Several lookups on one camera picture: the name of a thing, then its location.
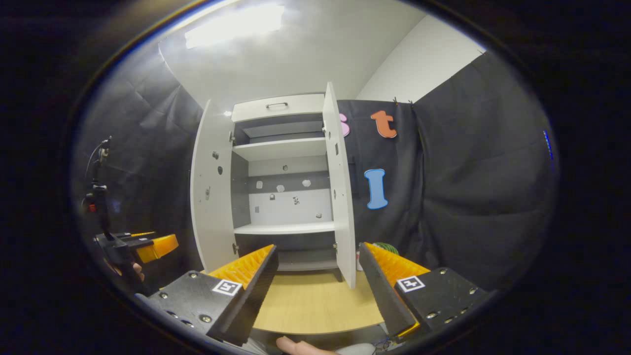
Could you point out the white door with glasses sticker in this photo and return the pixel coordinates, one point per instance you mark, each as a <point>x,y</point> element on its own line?
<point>342,207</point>

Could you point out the white door with camera sticker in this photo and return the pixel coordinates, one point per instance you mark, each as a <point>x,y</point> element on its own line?
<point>212,222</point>

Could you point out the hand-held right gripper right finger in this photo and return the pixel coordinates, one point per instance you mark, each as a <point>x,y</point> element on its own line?
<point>383,300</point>

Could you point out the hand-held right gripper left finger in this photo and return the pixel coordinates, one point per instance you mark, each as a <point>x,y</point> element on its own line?
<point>251,300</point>

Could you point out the grey double-door shoe cabinet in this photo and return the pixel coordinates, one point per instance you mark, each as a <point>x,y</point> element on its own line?
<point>286,212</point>

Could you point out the black backdrop cloth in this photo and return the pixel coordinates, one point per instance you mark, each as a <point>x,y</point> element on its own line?
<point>468,197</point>

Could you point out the green pink striped toy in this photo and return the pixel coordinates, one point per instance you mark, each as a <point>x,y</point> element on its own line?
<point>387,247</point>

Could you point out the white cabinet drawer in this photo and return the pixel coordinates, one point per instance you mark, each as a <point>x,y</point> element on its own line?
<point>296,106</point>

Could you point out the white cabinet shelf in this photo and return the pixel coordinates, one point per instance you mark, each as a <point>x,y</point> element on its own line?
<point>286,228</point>
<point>281,148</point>

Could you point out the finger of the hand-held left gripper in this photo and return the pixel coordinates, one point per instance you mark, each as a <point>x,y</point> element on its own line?
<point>157,247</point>
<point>138,234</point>

